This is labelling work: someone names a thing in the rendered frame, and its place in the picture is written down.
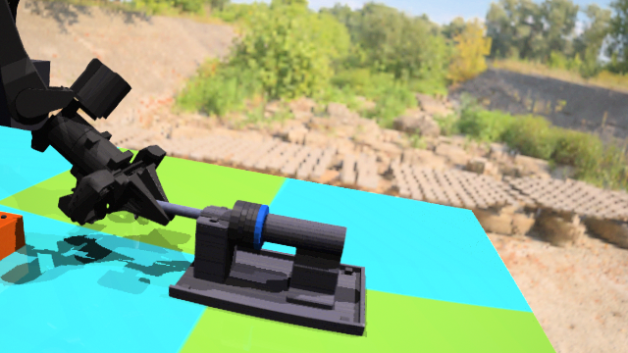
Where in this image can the blue ring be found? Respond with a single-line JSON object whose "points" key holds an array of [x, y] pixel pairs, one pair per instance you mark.
{"points": [[258, 233]]}

